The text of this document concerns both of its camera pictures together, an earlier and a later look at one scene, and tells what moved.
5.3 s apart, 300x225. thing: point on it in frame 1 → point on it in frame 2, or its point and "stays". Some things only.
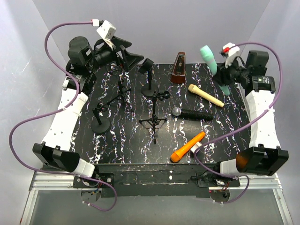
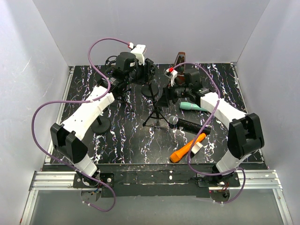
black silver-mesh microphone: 190,114 → 176,123
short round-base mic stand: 101,125 stays
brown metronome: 178,73 stays
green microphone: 212,65 → 191,106
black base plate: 155,180 stays
